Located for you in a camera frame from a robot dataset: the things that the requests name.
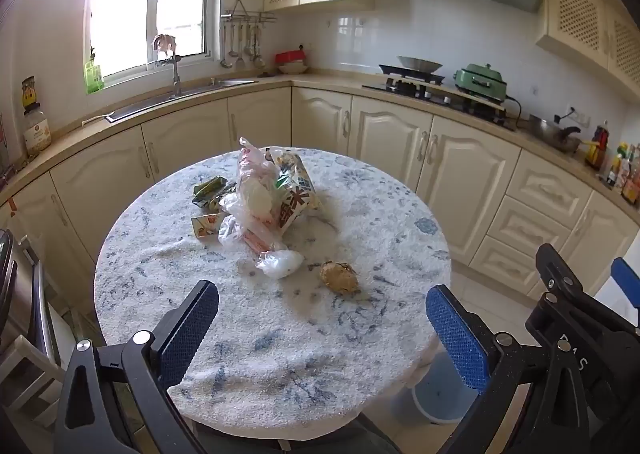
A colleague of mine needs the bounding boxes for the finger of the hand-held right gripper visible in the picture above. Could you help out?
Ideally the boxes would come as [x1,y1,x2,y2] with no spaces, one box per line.
[612,257,640,307]
[535,244,608,317]

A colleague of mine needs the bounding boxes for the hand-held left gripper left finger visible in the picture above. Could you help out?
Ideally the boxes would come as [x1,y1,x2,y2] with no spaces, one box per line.
[55,279,221,454]

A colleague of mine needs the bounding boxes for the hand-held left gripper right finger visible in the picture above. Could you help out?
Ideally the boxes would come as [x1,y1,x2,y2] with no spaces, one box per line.
[425,284,592,454]

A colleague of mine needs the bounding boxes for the grey trash bin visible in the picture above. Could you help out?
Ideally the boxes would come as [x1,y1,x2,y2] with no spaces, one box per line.
[410,349,481,425]

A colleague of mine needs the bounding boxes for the mint green red wrapper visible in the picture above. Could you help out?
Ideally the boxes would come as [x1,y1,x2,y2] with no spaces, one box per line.
[191,214,226,238]

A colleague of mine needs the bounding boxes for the white plastic wrap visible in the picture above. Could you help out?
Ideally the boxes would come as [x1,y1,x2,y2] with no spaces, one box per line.
[256,250,305,279]

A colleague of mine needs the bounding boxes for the green yellow cracker pack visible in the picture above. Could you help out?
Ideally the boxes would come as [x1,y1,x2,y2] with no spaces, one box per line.
[192,176,237,209]

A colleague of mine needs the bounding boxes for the clear plastic bag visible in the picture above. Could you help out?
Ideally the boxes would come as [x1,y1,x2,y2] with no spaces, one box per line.
[218,136,286,252]

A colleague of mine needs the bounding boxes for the white blue chips bag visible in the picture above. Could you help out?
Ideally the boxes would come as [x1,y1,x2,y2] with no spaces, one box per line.
[265,148,321,237]

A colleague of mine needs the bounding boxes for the white blue floral tablecloth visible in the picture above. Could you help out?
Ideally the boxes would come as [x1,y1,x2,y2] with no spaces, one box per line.
[94,148,452,440]

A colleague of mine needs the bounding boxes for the orange sauce bottle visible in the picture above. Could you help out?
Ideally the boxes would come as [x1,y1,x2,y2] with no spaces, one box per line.
[621,166,640,205]

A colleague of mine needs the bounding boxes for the yellow cap bottle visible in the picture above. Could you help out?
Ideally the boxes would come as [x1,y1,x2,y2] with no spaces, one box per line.
[606,146,629,187]

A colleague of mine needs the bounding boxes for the dark frying pan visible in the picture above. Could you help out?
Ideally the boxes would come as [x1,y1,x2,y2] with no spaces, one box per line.
[527,114,583,153]

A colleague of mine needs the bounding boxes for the white stool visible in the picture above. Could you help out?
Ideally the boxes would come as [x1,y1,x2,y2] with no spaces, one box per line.
[0,334,67,427]

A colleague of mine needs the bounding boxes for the wooden board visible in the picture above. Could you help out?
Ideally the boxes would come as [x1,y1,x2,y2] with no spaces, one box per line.
[425,82,507,111]

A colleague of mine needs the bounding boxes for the cream lower kitchen cabinets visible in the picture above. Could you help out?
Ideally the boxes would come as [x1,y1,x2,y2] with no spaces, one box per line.
[0,74,640,302]

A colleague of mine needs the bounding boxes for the green electric pot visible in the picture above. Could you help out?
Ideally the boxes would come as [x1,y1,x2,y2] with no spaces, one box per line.
[454,64,510,95]

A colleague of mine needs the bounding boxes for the steel sink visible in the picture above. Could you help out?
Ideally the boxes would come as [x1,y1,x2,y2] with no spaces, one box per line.
[105,78,258,123]

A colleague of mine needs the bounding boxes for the glass jar orange label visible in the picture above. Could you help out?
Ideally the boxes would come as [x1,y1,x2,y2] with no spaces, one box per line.
[23,104,52,155]

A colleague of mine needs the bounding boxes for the black gas stove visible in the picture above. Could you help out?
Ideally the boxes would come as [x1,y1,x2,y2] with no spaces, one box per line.
[362,64,516,129]

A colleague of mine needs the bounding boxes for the metal wok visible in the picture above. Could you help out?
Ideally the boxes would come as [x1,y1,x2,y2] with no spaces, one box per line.
[397,56,444,75]

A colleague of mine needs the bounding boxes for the metal faucet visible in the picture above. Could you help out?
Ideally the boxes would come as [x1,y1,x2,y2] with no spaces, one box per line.
[152,41,183,97]

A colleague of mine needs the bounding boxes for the green dish soap bottle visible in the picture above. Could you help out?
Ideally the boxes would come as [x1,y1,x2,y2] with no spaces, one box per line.
[85,58,105,94]

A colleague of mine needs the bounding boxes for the yellow label bottle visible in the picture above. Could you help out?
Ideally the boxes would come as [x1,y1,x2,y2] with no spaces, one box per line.
[21,77,40,109]

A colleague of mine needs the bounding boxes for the white bowl red lid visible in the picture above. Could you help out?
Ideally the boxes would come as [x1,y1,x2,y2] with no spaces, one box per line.
[275,48,309,75]

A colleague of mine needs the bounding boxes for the metal utensil rack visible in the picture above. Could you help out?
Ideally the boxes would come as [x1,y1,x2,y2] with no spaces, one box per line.
[220,0,277,25]

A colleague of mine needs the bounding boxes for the wall socket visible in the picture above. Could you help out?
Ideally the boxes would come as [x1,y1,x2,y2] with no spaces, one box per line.
[565,106,592,128]

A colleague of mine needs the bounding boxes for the black power cable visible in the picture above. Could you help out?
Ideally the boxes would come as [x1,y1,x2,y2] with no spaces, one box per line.
[505,94,532,131]

